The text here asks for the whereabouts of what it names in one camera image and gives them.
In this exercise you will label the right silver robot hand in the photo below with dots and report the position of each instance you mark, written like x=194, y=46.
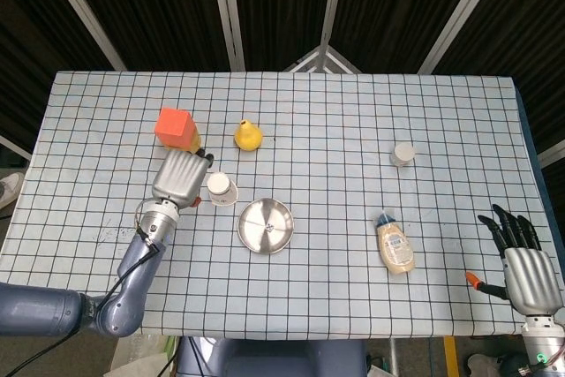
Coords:
x=529, y=280

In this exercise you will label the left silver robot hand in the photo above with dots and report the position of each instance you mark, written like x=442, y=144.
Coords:
x=178, y=176

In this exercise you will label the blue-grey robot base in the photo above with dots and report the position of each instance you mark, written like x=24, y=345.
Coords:
x=287, y=359

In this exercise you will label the grey shoe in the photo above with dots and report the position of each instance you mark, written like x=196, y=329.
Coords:
x=481, y=364

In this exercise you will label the white paper cup blue print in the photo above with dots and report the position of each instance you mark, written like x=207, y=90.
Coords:
x=218, y=185

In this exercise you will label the small white lidded jar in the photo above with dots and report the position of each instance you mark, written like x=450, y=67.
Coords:
x=404, y=154

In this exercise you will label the mayonnaise squeeze bottle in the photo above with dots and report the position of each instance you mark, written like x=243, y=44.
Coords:
x=396, y=249

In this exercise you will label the white frame bar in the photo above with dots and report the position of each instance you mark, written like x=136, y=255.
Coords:
x=15, y=147
x=552, y=154

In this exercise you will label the yellow cylinder block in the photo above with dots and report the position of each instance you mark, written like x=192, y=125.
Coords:
x=193, y=143

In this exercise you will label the yellow toy pear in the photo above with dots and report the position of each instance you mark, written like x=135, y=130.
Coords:
x=248, y=138

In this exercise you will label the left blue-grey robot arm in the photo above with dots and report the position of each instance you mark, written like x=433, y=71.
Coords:
x=132, y=271

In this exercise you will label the white triangular frame foot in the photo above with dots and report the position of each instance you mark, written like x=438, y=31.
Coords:
x=323, y=51

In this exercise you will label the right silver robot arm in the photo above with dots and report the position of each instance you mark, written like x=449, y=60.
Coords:
x=543, y=344

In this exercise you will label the white shoe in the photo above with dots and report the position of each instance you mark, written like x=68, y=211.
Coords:
x=11, y=187

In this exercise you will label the orange cube block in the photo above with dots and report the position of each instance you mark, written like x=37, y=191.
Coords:
x=172, y=125

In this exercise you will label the light blue checkered tablecloth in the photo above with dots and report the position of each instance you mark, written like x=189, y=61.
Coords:
x=331, y=174

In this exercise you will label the round stainless steel plate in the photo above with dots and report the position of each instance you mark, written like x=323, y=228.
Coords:
x=256, y=236

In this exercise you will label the thin metal pole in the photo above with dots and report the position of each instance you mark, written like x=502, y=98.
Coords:
x=393, y=357

